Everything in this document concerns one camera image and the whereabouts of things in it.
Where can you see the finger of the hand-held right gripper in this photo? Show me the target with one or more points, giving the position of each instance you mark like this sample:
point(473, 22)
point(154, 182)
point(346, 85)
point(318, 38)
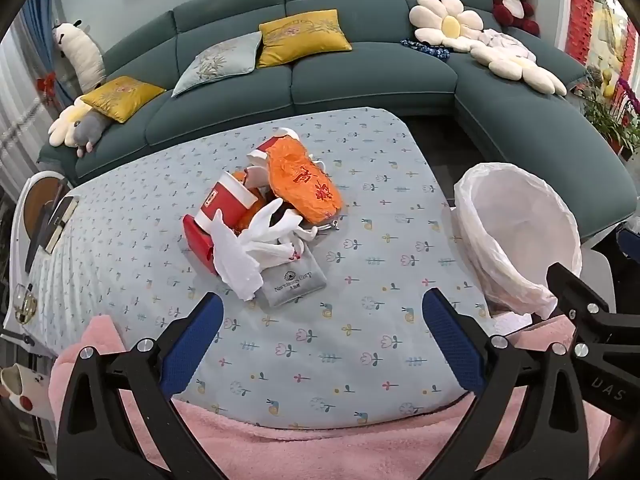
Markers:
point(575, 295)

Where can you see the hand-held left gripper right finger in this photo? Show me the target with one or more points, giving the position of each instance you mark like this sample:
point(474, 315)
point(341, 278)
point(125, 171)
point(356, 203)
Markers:
point(450, 340)

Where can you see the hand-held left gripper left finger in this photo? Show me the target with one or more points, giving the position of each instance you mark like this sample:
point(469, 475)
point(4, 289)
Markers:
point(192, 345)

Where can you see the bin with white liner bag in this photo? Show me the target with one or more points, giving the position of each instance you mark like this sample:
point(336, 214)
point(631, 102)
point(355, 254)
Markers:
point(520, 220)

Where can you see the white cloth glove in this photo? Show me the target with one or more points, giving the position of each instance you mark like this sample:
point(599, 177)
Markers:
point(272, 232)

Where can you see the red paper cup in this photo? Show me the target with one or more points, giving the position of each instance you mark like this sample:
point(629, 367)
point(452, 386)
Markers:
point(225, 200)
point(270, 146)

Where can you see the orange plastic bag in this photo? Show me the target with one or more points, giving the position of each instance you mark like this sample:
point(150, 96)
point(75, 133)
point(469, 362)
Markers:
point(305, 185)

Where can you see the crumpled white paper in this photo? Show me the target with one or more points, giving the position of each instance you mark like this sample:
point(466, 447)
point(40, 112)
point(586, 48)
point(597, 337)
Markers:
point(235, 260)

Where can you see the red box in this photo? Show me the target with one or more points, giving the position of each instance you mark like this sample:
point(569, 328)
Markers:
point(197, 242)

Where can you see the grey fabric pouch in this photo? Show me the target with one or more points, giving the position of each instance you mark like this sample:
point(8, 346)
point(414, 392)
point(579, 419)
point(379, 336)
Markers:
point(292, 282)

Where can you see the floral light blue tablecloth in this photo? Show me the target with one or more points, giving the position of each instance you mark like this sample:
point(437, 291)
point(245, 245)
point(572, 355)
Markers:
point(325, 350)

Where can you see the pink fluffy blanket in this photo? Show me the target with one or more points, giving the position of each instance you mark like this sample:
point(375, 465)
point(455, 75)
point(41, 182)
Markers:
point(350, 455)

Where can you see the small glass dish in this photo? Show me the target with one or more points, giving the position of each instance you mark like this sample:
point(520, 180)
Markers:
point(25, 305)

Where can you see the white plush slipper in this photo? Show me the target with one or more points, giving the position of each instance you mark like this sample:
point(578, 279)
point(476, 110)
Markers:
point(20, 390)

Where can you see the green potted plant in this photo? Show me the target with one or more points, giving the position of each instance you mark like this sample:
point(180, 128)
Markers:
point(610, 120)

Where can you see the dark book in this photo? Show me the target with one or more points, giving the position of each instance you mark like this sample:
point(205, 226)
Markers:
point(50, 230)

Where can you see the white round side table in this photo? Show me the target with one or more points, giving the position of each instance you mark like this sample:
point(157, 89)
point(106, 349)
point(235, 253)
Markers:
point(37, 195)

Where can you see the cream flower cushion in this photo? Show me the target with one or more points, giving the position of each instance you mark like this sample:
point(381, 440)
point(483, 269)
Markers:
point(62, 127)
point(450, 25)
point(525, 67)

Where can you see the grey plush toy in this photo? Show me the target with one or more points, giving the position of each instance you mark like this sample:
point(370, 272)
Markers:
point(87, 132)

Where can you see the yellow embroidered cushion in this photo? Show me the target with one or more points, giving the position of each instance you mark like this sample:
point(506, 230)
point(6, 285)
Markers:
point(120, 97)
point(300, 40)

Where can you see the pale pink cloth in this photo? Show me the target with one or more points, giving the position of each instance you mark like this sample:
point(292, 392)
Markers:
point(505, 42)

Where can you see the teal sectional sofa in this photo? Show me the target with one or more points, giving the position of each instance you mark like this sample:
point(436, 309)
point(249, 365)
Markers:
point(350, 90)

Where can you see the light blue embroidered cushion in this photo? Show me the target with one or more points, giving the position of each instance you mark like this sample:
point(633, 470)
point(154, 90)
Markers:
point(215, 65)

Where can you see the blue patterned cloth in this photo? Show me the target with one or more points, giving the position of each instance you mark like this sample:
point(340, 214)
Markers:
point(425, 49)

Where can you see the white sheer curtain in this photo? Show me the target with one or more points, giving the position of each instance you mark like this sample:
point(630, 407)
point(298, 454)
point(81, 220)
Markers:
point(20, 110)

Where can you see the red curtain bow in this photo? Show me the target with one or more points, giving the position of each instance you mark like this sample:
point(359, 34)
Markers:
point(46, 84)

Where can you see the long white plush toy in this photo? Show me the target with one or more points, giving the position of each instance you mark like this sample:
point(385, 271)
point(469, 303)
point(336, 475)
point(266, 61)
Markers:
point(82, 57)

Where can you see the blue curtain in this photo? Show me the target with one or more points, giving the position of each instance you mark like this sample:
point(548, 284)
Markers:
point(45, 10)

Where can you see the red wall decoration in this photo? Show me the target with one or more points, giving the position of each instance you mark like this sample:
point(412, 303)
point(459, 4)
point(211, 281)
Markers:
point(580, 20)

